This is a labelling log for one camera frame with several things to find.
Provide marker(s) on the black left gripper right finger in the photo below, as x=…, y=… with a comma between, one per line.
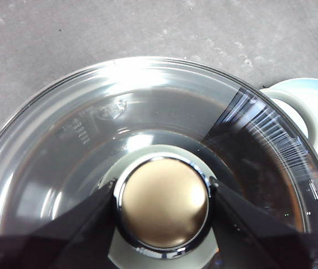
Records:
x=273, y=246

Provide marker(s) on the glass lid with gold knob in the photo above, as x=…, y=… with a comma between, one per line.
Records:
x=164, y=204

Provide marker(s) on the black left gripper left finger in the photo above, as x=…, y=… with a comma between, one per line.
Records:
x=49, y=249

